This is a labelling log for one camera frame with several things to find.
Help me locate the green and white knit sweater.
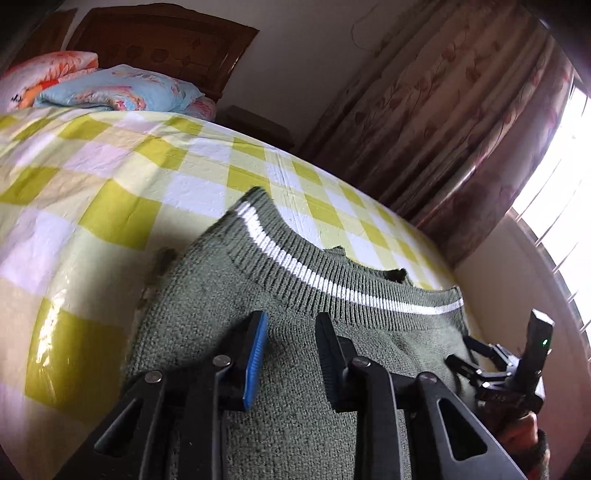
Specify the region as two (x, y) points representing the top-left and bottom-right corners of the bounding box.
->
(123, 187), (474, 479)

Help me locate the person's right hand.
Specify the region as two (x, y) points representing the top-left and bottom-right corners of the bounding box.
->
(496, 412), (539, 456)

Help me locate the yellow checkered bed sheet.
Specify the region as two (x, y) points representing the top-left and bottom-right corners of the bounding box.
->
(1, 108), (459, 479)

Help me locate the dark wooden nightstand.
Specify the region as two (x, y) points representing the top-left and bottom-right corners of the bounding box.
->
(216, 105), (294, 151)

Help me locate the light blue floral quilt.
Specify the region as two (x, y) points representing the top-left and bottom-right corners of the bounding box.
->
(33, 64), (216, 121)

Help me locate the dark wooden headboard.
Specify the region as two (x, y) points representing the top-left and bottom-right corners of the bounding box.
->
(7, 3), (259, 101)

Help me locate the orange pink floral pillow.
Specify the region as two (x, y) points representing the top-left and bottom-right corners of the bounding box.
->
(1, 51), (98, 113)

